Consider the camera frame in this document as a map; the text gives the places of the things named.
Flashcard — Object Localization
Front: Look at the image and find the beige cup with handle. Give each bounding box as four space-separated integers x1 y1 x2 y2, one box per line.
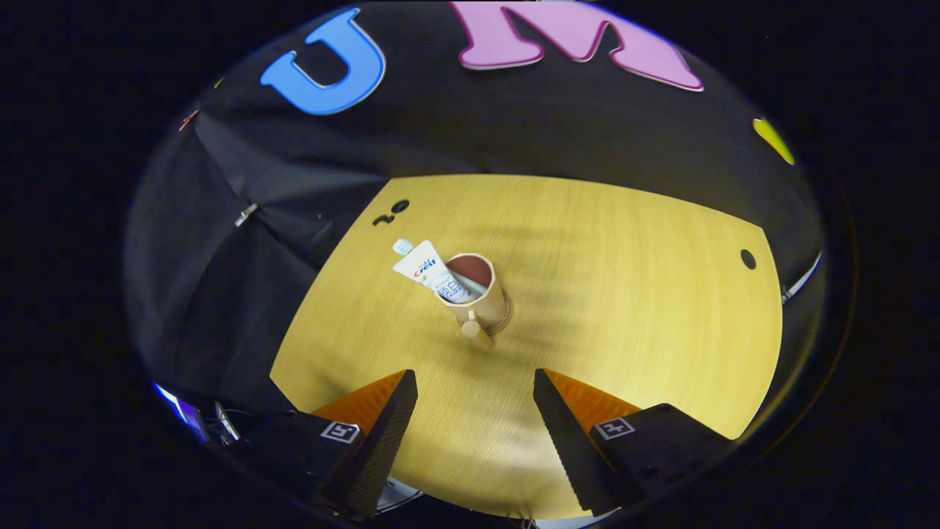
443 253 513 346

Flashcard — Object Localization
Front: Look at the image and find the round brown coaster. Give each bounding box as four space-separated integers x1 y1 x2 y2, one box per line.
485 290 515 339

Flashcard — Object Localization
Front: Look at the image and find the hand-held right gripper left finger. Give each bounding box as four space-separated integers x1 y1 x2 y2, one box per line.
235 369 419 521

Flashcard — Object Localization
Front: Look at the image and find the light wooden desktop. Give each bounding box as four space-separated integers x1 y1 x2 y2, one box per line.
270 173 784 519

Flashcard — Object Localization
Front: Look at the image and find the blue glowing screen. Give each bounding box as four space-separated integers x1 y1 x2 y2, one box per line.
153 381 212 443

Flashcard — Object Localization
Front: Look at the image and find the black backdrop cloth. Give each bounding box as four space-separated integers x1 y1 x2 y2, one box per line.
123 0 823 420

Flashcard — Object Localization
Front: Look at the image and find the white toothpaste tube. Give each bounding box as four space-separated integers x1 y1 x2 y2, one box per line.
393 240 474 305

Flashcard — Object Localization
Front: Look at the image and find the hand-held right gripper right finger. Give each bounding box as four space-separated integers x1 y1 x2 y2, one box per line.
532 367 735 517

